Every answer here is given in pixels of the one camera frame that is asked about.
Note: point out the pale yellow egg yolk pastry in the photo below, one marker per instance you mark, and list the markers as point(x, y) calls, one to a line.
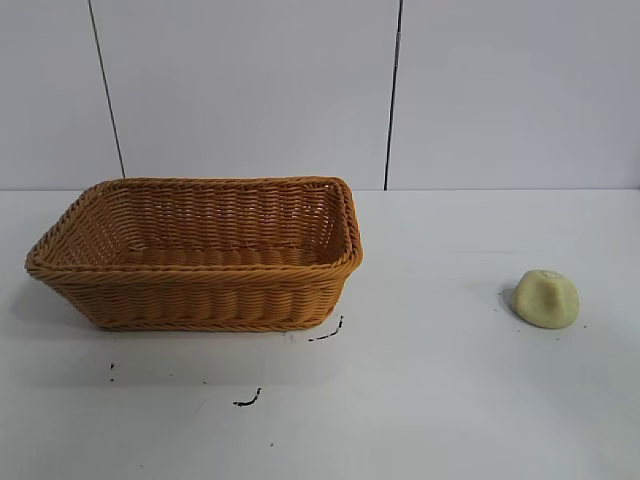
point(545, 302)

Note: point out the brown woven wicker basket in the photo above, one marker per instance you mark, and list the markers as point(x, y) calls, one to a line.
point(200, 295)

